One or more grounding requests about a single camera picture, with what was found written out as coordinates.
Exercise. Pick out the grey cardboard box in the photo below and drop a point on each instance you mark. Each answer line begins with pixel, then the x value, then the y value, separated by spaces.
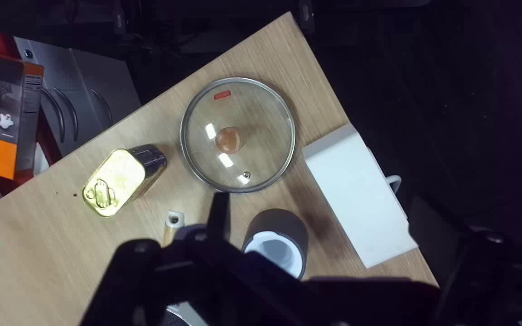
pixel 86 78

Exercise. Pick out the glass pot lid wooden knob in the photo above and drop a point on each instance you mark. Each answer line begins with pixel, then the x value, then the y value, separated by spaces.
pixel 236 134

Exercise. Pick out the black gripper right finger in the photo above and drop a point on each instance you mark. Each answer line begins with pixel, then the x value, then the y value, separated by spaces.
pixel 220 217

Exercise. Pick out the white rectangular power box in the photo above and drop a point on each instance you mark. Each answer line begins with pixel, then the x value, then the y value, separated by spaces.
pixel 358 196

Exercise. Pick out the grey cup white inside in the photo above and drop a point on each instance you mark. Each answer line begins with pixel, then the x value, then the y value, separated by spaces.
pixel 276 245

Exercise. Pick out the gold rectangular food tin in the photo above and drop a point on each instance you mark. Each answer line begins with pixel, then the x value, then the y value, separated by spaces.
pixel 119 179

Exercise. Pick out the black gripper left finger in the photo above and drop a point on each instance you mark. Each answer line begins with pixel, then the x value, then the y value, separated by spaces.
pixel 129 277

